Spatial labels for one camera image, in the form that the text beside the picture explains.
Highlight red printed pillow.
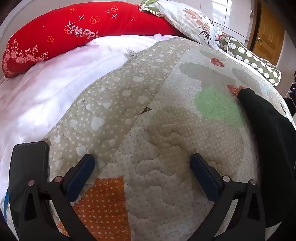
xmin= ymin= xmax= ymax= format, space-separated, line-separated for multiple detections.
xmin=2 ymin=1 xmax=185 ymax=78

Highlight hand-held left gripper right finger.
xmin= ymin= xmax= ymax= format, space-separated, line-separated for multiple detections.
xmin=189 ymin=153 xmax=269 ymax=241

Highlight white floral pillow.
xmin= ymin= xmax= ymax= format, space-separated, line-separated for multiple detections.
xmin=140 ymin=0 xmax=228 ymax=49

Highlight green dotted pillow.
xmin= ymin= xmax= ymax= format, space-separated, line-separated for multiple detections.
xmin=218 ymin=34 xmax=282 ymax=87

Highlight heart patterned quilt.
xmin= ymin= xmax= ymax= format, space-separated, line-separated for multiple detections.
xmin=5 ymin=36 xmax=292 ymax=241

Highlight black pants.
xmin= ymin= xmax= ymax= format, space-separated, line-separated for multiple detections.
xmin=238 ymin=88 xmax=296 ymax=230

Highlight white wardrobe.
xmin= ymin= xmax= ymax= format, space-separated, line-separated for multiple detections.
xmin=199 ymin=0 xmax=257 ymax=42

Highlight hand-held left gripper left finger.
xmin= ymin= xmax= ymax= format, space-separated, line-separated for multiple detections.
xmin=17 ymin=153 xmax=96 ymax=241

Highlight black flat device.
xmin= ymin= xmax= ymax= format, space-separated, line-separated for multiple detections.
xmin=9 ymin=141 xmax=50 ymax=232

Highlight beige bed headboard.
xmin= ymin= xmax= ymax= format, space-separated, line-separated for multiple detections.
xmin=0 ymin=0 xmax=47 ymax=77

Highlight white fleece blanket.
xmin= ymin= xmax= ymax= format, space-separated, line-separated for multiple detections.
xmin=0 ymin=35 xmax=162 ymax=202

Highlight wooden door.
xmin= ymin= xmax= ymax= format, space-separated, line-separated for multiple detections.
xmin=246 ymin=0 xmax=286 ymax=66

